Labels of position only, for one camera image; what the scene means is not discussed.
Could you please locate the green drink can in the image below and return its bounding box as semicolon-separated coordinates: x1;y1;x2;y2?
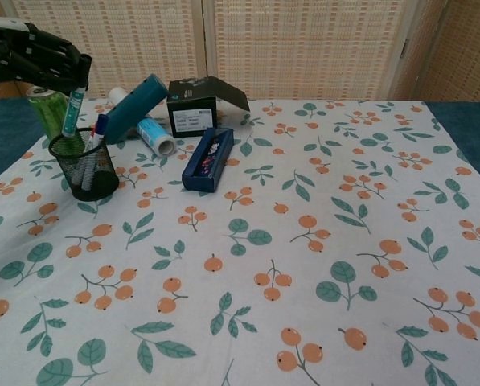
26;85;86;153

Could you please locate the white roll with blue print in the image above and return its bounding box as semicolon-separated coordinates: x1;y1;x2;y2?
108;87;179;158

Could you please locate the black mesh pen holder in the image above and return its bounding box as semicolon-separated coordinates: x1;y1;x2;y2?
47;127;121;202

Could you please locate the green whiteboard marker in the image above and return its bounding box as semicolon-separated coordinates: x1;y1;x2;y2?
60;85;85;138

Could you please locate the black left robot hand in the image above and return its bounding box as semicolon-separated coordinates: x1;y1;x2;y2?
0;23;93;97

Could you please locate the fruit and leaf print tablecloth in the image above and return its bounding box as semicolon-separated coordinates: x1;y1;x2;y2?
0;97;480;386

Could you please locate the dark blue open tray box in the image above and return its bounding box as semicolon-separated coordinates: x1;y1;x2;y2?
181;126;236;192

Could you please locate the woven bamboo folding screen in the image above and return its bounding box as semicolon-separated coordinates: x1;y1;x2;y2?
0;0;480;106

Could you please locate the white marker with blue cap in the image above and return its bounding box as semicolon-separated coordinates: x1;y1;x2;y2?
79;113;110;191

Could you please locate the black cardboard box with flap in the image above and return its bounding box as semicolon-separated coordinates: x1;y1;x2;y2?
166;76;251;139

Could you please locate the long teal box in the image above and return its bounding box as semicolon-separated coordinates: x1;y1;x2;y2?
105;73;170;145

